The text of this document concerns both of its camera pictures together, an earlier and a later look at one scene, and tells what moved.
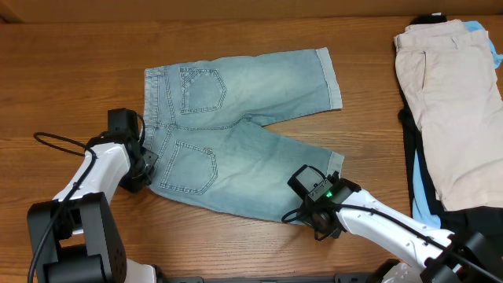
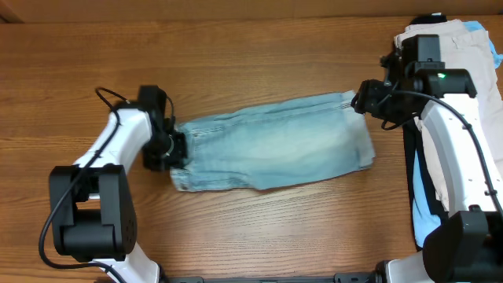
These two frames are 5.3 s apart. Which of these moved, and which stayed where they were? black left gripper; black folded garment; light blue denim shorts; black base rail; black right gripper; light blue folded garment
Moved: light blue denim shorts; black right gripper; black left gripper
Stayed: black base rail; black folded garment; light blue folded garment
